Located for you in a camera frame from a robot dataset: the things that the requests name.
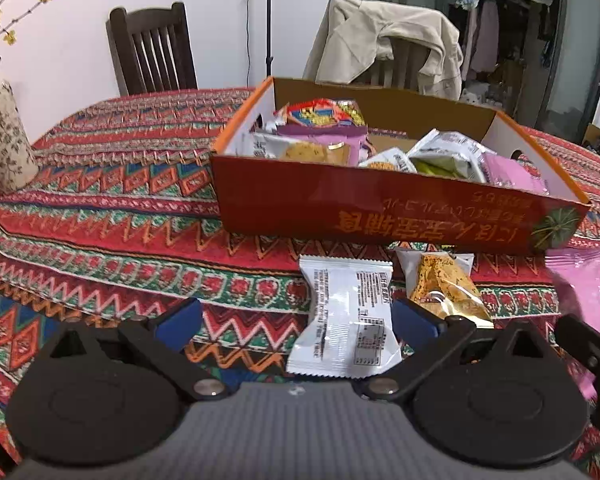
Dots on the pale pink long garment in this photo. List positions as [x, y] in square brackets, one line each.
[484, 35]

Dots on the dark wooden chair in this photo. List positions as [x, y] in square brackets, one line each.
[152, 50]

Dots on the silver snack packet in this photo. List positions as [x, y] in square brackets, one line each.
[280, 117]

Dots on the patterned red tablecloth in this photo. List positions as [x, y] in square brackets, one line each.
[120, 210]

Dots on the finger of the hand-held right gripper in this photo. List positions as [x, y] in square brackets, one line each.
[592, 350]

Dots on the floral ceramic vase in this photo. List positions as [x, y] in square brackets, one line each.
[2, 135]

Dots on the white cracker snack packet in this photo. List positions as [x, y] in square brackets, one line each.
[305, 152]
[385, 162]
[445, 280]
[345, 310]

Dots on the yellow flower branches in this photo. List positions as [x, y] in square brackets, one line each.
[0, 25]

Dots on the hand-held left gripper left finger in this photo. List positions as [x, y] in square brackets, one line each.
[180, 322]

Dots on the beige jacket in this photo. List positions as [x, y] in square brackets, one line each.
[360, 35]

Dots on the wooden chair under jacket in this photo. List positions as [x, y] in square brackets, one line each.
[405, 62]

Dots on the glass sliding door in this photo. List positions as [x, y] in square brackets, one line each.
[575, 50]

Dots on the black light stand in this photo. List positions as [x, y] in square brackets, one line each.
[269, 15]

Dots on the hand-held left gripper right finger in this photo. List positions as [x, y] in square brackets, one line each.
[415, 320]

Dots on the red cardboard box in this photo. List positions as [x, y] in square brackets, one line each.
[330, 205]

